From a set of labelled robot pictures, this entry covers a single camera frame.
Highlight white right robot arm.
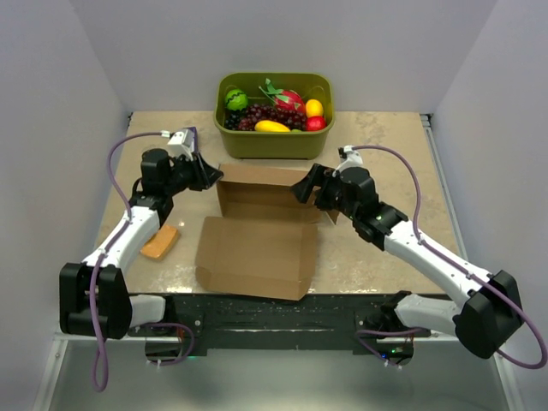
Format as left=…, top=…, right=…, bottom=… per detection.
left=291, top=164, right=523, bottom=359

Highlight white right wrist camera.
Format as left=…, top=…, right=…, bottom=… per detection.
left=335, top=146, right=363, bottom=173

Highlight yellow toy lemon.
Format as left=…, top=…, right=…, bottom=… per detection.
left=305, top=98, right=324, bottom=118

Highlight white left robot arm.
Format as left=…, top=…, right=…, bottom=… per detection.
left=59, top=149, right=223, bottom=339

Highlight purple toy grape bunch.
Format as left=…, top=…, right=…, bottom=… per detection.
left=236, top=104, right=307, bottom=131

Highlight purple toothpaste box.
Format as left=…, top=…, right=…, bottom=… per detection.
left=188, top=126, right=200, bottom=153

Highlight green toy watermelon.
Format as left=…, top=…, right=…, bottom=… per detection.
left=224, top=88, right=248, bottom=111

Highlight yellow toy mango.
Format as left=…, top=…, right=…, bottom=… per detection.
left=254, top=120, right=291, bottom=133

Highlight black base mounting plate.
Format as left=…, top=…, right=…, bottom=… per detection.
left=128, top=291, right=414, bottom=359

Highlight pink toy dragon fruit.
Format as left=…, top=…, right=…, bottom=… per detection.
left=259, top=79, right=306, bottom=115

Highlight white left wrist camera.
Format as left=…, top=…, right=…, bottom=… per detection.
left=167, top=128, right=194, bottom=158

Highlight dark blue toy grapes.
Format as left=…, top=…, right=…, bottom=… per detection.
left=223, top=111, right=243, bottom=130

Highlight olive green plastic bin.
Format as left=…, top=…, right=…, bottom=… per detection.
left=214, top=72, right=335, bottom=159

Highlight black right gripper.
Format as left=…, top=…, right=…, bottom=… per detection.
left=290, top=163, right=360, bottom=220

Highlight orange flat sponge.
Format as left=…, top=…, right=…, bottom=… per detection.
left=140, top=225, right=180, bottom=261

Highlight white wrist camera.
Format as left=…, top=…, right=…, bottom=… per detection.
left=335, top=146, right=363, bottom=173
left=167, top=128, right=194, bottom=158

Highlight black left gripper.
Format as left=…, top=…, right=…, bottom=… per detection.
left=164, top=152, right=223, bottom=196

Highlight red toy apple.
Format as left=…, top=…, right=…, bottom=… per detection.
left=306, top=116, right=326, bottom=132

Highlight brown cardboard box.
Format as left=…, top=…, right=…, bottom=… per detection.
left=194, top=164, right=338, bottom=301

